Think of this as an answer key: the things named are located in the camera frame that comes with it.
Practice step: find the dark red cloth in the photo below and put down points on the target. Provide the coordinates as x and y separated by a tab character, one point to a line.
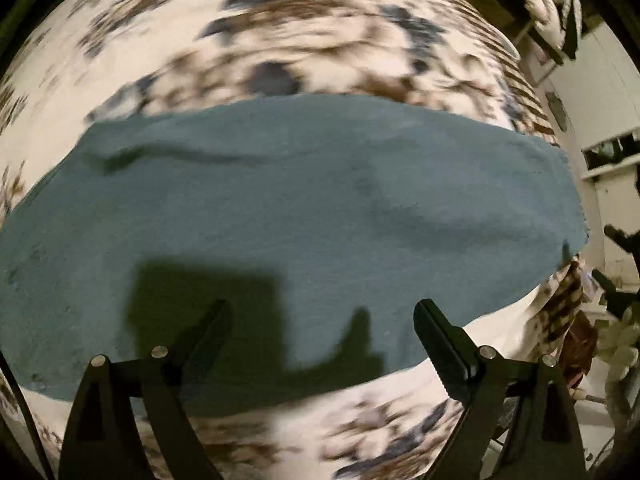
580	350

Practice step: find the white cabinet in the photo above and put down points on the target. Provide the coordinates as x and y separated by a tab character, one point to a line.
595	90

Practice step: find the white cloth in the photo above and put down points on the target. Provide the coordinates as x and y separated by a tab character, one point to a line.
620	355

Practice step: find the white folded bedding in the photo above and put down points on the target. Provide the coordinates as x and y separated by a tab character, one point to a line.
547	0

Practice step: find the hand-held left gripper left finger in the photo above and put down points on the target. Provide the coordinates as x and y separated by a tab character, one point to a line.
209	329

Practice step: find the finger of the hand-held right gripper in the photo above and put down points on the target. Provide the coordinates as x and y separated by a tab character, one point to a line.
622	242
612	292

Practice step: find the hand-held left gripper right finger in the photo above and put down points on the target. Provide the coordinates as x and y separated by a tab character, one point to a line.
436	331

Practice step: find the floral printed blanket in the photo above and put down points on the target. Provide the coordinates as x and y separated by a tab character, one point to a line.
300	35

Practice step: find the teal blue towel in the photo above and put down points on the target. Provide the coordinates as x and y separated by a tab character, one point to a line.
310	200

